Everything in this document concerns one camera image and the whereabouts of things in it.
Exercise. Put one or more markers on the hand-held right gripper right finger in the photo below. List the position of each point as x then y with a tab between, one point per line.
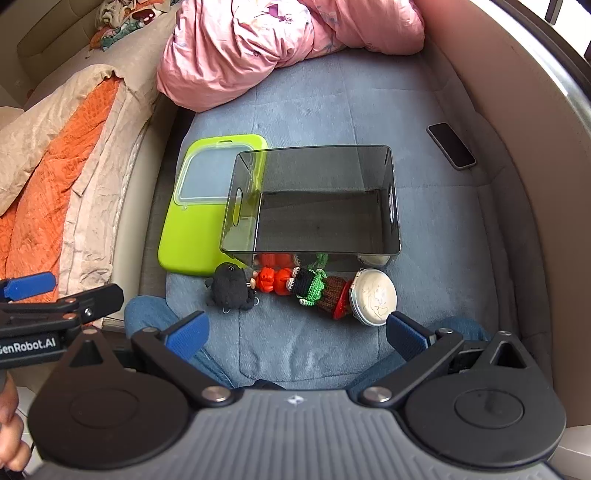
407	335

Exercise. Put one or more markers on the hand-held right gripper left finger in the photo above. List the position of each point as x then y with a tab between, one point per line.
188	333

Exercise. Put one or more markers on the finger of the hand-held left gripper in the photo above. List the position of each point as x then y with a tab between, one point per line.
28	284
87	302

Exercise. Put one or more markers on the round silver tin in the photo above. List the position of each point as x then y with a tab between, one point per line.
374	297

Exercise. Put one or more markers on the black plush toy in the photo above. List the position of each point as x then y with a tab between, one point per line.
231	288

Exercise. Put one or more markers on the green brown crochet doll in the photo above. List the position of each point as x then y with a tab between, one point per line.
318	290

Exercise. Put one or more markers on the red pumpkin figure toy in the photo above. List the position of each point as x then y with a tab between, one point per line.
272	279

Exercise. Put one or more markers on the grey transparent storage box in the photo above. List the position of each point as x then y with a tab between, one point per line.
314	207

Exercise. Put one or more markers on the person's left hand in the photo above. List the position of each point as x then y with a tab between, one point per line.
10	415

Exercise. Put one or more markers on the person's blue jeans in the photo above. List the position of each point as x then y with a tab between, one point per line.
147	318

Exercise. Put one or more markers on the beige crumpled sheet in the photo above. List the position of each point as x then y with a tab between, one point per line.
99	221

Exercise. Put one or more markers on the lime green box lid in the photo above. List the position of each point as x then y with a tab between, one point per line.
198	221

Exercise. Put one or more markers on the orange knitted blanket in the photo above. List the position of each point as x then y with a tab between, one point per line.
51	152

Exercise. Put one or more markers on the black smartphone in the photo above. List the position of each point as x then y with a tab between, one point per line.
451	145

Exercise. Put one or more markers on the beige padded couch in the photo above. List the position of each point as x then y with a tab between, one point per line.
521	161

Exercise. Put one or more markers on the blue grey plush mat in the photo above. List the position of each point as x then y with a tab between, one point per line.
332	101

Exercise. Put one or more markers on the colourful printed pillow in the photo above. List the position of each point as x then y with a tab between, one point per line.
124	23

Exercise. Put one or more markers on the pink quilt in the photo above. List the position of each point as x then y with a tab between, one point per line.
258	41

